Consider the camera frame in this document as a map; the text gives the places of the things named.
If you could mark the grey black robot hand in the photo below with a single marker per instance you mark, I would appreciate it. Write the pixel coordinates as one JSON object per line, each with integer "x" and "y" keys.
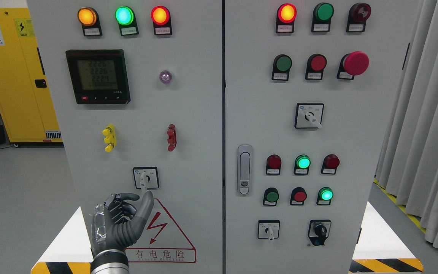
{"x": 119, "y": 222}

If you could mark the white rotary selector switch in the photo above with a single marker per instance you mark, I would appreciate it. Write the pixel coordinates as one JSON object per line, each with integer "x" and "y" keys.
{"x": 146, "y": 177}

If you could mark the silver black robot forearm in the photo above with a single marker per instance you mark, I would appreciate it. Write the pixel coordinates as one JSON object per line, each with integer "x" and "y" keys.
{"x": 110, "y": 262}

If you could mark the dark red indicator light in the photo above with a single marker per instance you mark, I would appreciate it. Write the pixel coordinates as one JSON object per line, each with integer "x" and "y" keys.
{"x": 273, "y": 165}

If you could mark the green lit indicator light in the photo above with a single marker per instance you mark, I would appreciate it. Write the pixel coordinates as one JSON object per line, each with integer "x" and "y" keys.
{"x": 126, "y": 21}

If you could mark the amber indicator light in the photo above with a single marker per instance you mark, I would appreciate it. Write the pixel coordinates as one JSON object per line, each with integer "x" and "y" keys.
{"x": 90, "y": 23}

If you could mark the red lit indicator light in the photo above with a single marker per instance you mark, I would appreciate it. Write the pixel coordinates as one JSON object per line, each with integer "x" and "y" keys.
{"x": 161, "y": 19}

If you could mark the dark green indicator light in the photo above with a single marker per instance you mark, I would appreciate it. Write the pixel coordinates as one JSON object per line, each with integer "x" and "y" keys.
{"x": 322, "y": 15}

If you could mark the red electric hazard sticker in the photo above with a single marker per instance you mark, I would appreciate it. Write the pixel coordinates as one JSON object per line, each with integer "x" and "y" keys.
{"x": 162, "y": 241}

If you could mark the black digital power meter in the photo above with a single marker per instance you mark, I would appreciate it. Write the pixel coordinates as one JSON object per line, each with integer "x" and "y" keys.
{"x": 98, "y": 76}

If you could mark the white rotary selector lower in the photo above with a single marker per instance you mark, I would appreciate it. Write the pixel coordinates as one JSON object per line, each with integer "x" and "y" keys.
{"x": 268, "y": 229}

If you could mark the white rotary selector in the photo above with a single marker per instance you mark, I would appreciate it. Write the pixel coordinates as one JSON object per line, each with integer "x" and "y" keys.
{"x": 309, "y": 116}
{"x": 268, "y": 229}

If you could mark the small purple indicator lamp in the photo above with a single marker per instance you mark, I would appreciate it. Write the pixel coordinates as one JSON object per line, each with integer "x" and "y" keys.
{"x": 165, "y": 77}

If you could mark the green push button lower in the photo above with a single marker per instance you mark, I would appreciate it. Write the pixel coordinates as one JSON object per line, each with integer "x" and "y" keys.
{"x": 270, "y": 197}

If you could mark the green push button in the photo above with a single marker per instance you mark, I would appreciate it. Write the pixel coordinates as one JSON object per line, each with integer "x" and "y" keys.
{"x": 282, "y": 64}
{"x": 270, "y": 197}

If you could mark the grey electrical control cabinet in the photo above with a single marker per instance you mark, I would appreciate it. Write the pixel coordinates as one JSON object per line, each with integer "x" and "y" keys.
{"x": 221, "y": 55}

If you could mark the red push button lower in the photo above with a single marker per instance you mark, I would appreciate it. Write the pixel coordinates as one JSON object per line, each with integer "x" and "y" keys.
{"x": 298, "y": 196}

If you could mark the red push button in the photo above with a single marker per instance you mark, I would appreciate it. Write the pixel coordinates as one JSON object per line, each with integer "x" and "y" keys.
{"x": 298, "y": 196}
{"x": 315, "y": 67}

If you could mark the green lit indicator middle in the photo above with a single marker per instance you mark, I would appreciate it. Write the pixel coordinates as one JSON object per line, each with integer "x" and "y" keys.
{"x": 302, "y": 165}

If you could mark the green lit button lower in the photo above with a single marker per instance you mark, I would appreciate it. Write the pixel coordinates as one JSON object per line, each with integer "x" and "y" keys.
{"x": 324, "y": 197}

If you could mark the yellow safety cabinet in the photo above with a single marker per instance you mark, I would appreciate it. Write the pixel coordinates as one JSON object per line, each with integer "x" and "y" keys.
{"x": 25, "y": 101}

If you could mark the white rotary selector upper right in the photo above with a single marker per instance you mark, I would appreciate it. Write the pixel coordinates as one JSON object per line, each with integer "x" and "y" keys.
{"x": 309, "y": 116}

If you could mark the dark red indicator right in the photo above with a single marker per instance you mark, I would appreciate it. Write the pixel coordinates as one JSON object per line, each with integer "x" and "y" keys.
{"x": 330, "y": 164}

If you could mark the red lit indicator right door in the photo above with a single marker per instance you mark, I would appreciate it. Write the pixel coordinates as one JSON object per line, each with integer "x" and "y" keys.
{"x": 285, "y": 18}

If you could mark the red emergency stop button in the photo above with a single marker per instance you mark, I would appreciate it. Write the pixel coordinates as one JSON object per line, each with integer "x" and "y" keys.
{"x": 353, "y": 64}

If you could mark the grey curtain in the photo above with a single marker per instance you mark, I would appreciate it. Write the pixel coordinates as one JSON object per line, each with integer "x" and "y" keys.
{"x": 408, "y": 163}

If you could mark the dark red buzzer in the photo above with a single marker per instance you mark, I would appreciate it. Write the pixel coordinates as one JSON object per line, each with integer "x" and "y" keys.
{"x": 358, "y": 15}

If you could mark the yellow terminal post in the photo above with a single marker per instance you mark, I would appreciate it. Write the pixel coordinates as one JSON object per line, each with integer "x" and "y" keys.
{"x": 110, "y": 138}

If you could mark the red terminal post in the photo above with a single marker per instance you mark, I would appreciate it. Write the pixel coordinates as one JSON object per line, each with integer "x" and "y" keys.
{"x": 172, "y": 137}

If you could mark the silver cabinet door handle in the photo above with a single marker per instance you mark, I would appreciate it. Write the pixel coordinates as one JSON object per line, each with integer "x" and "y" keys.
{"x": 243, "y": 168}

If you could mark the black key selector switch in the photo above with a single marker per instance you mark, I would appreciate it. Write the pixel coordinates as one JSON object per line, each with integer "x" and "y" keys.
{"x": 319, "y": 231}

